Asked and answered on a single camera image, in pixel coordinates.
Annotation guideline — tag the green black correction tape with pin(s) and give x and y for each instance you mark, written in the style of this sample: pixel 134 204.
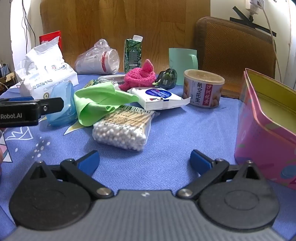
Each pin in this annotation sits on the green black correction tape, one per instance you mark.
pixel 167 77

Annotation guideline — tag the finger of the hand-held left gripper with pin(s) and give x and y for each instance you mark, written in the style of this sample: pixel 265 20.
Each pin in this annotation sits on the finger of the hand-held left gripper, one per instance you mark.
pixel 53 104
pixel 22 99

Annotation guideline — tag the pink tin box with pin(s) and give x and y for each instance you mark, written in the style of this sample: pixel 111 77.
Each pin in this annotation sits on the pink tin box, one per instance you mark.
pixel 261 143

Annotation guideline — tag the green cloth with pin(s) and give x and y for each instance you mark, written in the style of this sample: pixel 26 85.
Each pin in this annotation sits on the green cloth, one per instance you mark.
pixel 97 99

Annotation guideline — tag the pink fuzzy sock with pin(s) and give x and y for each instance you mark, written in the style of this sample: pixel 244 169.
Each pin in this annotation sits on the pink fuzzy sock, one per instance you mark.
pixel 138 76

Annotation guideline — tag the brown chair back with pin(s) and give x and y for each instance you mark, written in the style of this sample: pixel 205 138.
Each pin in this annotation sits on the brown chair back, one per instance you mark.
pixel 233 51

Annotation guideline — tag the clear plastic case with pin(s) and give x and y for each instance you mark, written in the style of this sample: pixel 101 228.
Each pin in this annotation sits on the clear plastic case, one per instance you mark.
pixel 111 78

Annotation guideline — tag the peanut can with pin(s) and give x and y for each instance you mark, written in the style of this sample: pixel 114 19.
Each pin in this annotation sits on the peanut can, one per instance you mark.
pixel 203 92

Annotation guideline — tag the white power strip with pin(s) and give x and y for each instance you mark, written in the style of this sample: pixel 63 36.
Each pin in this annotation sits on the white power strip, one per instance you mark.
pixel 254 4

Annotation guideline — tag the wooden board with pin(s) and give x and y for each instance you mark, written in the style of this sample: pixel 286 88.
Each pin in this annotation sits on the wooden board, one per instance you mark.
pixel 120 20

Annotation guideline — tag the black tape cross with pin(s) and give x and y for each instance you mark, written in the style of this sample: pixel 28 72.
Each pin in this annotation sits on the black tape cross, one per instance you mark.
pixel 252 23

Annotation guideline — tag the bagged stack of plastic cups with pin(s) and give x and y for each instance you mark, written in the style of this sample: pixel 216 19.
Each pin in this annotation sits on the bagged stack of plastic cups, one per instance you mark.
pixel 97 60

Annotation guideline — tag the cotton swab pack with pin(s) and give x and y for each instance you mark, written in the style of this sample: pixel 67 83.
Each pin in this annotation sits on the cotton swab pack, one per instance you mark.
pixel 122 129

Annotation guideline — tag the green drink carton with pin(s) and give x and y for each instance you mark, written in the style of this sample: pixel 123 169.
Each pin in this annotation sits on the green drink carton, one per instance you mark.
pixel 132 54

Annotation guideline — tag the blue plastic case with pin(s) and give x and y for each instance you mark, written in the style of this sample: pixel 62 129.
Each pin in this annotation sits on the blue plastic case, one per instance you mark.
pixel 62 115

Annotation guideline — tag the white wipes bag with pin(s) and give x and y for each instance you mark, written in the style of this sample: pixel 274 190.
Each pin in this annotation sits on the white wipes bag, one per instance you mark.
pixel 44 67

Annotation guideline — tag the green patterned tissue pack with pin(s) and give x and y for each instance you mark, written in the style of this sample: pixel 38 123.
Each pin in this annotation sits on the green patterned tissue pack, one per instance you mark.
pixel 91 83

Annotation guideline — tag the red box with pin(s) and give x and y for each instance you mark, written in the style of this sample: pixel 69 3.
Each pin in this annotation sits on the red box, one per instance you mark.
pixel 49 37

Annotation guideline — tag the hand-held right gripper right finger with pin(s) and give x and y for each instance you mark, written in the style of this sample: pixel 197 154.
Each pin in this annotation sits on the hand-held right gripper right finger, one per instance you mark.
pixel 198 162

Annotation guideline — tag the blue printed tablecloth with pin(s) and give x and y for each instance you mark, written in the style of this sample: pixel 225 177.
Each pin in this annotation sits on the blue printed tablecloth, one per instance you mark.
pixel 166 143

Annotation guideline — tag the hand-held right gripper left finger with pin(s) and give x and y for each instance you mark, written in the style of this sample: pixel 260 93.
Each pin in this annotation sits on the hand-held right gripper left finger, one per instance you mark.
pixel 89 161

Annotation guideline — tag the mint green mug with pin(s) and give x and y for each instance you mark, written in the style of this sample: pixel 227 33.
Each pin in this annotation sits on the mint green mug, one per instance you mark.
pixel 180 60

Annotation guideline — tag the white tissue packet blue label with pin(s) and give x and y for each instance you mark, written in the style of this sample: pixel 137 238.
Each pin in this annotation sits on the white tissue packet blue label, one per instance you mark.
pixel 159 96

